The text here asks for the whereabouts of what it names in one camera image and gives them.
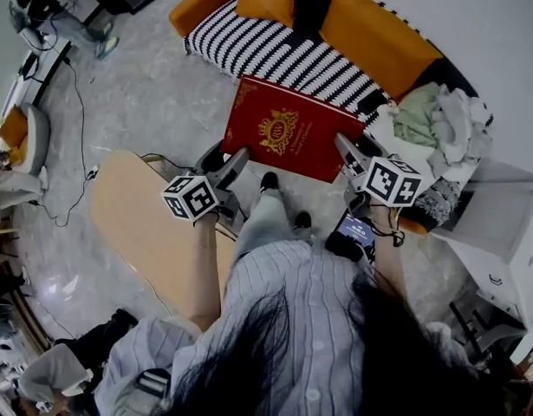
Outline black wrist cord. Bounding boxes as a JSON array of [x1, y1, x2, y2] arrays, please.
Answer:
[[369, 205, 406, 248]]

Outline person's striped shirt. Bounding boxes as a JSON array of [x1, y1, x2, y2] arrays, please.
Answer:
[[94, 238, 479, 416]]

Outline green cloth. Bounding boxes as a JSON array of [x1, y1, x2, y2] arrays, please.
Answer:
[[393, 87, 440, 149]]

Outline black metal stand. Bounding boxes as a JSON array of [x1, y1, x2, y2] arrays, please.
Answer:
[[447, 301, 527, 363]]

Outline black cable by table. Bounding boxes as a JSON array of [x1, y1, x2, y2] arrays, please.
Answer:
[[140, 152, 193, 175]]

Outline red book with gold print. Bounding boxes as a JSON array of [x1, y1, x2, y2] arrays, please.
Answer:
[[220, 74, 367, 185]]

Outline small orange cushion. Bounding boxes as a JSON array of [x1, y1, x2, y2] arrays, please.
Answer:
[[0, 105, 29, 149]]

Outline long black floor cable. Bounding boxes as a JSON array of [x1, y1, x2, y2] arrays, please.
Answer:
[[31, 56, 101, 228]]

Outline person's grey trousers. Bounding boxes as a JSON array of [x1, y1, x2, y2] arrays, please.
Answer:
[[233, 186, 319, 263]]

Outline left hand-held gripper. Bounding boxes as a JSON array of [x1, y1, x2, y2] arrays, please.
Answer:
[[160, 140, 251, 228]]

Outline white cabinet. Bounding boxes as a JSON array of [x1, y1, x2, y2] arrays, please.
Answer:
[[432, 158, 533, 333]]

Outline grey patterned throw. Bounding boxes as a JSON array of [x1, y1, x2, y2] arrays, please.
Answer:
[[411, 178, 462, 229]]

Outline white cloth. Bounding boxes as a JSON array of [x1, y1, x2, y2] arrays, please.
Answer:
[[369, 104, 479, 190]]

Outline grey armchair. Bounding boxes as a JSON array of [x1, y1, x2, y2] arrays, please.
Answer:
[[0, 101, 51, 177]]

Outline person's right forearm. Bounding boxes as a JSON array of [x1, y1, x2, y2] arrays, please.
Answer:
[[369, 204, 408, 285]]

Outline light wooden table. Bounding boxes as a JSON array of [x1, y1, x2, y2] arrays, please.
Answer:
[[88, 149, 239, 320]]

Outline person's left forearm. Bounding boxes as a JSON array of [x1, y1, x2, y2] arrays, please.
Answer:
[[188, 217, 232, 333]]

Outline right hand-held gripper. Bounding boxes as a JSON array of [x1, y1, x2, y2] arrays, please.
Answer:
[[334, 132, 423, 220]]

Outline orange and striped sofa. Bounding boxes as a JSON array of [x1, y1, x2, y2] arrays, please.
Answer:
[[182, 0, 495, 125]]

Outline long orange cushion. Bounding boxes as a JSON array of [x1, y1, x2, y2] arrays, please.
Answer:
[[320, 0, 445, 101]]

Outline black phone in holder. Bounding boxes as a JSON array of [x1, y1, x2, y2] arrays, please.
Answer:
[[324, 208, 376, 263]]

